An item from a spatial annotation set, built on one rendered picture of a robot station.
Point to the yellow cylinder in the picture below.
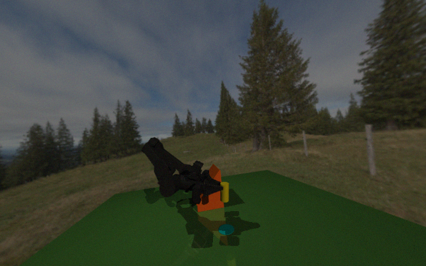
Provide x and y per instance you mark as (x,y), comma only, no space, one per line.
(224,194)

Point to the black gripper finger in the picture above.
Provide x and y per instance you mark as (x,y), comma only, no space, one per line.
(210,188)
(213,181)

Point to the cyan circle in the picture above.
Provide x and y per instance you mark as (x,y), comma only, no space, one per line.
(226,229)

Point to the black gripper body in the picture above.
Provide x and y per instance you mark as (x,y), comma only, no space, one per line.
(196,186)

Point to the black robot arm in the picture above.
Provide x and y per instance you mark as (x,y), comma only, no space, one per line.
(165,164)

